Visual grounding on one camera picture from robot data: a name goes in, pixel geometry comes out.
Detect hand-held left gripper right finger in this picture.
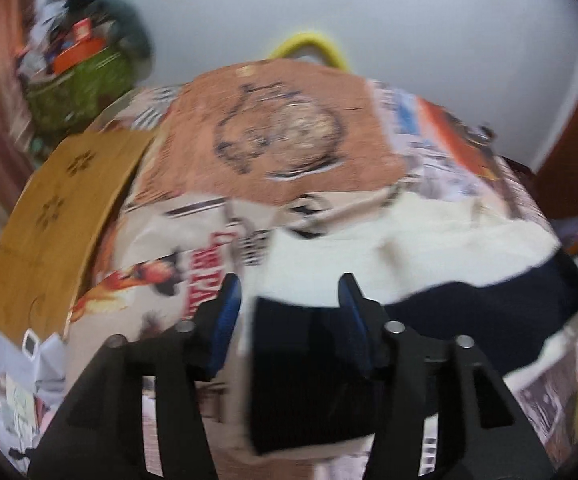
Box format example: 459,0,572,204
338,272,554,480

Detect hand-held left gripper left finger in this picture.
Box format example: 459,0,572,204
28,272,244,480

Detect black and white striped sweater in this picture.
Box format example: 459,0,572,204
239,192,578,458

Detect pile of clothes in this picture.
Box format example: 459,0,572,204
31,0,112,56

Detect wooden lap desk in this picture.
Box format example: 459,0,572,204
0,130,157,351

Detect stack of papers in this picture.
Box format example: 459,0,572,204
0,330,64,461

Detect green storage bin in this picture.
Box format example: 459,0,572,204
25,42,137,136

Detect yellow foam tube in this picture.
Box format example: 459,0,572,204
268,31,352,72

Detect orange flat box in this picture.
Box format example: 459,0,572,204
51,37,107,73

